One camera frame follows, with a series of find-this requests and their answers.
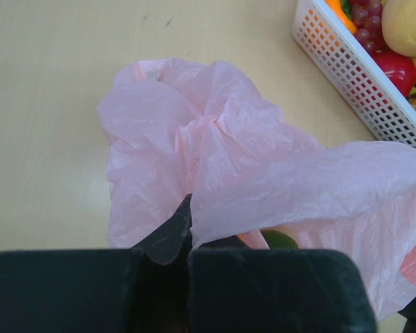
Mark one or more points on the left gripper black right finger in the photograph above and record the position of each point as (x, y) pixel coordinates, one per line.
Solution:
(237, 289)

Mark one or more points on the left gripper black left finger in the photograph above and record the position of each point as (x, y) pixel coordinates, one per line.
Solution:
(140, 289)

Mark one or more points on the green lime fruit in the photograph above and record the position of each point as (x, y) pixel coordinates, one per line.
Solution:
(278, 240)

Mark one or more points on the pink plastic bag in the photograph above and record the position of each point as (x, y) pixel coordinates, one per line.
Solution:
(177, 128)

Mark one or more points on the white plastic basket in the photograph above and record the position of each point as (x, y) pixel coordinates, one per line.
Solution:
(352, 71)

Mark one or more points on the red apple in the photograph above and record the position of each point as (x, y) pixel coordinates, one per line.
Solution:
(400, 69)

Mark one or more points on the orange tangerine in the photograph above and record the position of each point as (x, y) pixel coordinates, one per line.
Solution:
(343, 10)

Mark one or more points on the purple grape bunch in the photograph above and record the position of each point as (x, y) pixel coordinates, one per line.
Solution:
(366, 16)

